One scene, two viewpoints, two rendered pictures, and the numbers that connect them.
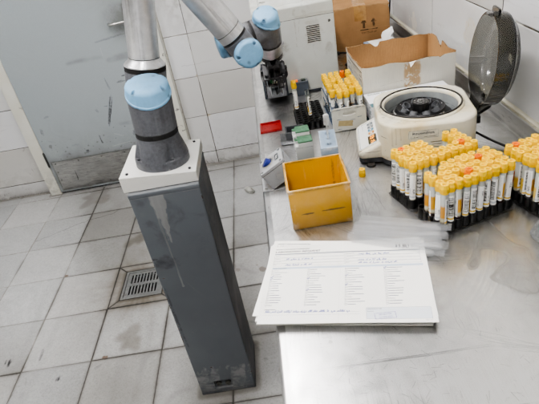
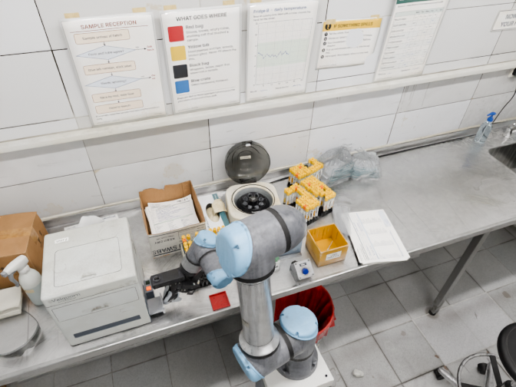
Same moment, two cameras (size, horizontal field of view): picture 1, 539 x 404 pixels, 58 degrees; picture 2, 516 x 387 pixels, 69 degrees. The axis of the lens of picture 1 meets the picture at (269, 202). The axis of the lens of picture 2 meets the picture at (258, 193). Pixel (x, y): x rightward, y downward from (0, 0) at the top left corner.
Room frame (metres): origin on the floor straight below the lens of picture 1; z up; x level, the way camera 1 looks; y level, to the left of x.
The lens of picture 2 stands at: (1.62, 0.73, 2.17)
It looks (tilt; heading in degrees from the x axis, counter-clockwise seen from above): 42 degrees down; 246
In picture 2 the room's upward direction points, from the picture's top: 2 degrees clockwise
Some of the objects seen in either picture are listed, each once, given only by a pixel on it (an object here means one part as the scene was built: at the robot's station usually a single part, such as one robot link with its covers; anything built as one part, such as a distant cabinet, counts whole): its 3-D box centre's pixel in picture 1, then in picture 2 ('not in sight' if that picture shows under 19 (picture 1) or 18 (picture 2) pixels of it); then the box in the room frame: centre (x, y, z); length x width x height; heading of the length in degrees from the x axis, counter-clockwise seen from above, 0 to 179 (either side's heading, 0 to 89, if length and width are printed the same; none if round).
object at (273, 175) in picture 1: (284, 167); (300, 266); (1.07, -0.05, 0.92); 0.13 x 0.07 x 0.08; 88
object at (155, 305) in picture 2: (274, 80); (134, 309); (1.73, -0.10, 0.92); 0.21 x 0.07 x 0.05; 178
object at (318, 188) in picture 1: (317, 191); (325, 245); (0.92, -0.11, 0.93); 0.13 x 0.13 x 0.10; 87
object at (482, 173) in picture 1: (480, 194); not in sight; (0.78, -0.41, 0.93); 0.02 x 0.02 x 0.11
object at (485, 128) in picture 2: not in sight; (485, 127); (-0.42, -0.52, 0.97); 0.08 x 0.07 x 0.20; 1
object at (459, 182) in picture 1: (458, 202); not in sight; (0.77, -0.36, 0.93); 0.02 x 0.02 x 0.11
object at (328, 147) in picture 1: (330, 156); (289, 244); (1.07, -0.17, 0.92); 0.10 x 0.07 x 0.10; 173
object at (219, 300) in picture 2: (270, 127); (219, 300); (1.42, -0.05, 0.88); 0.07 x 0.07 x 0.01; 88
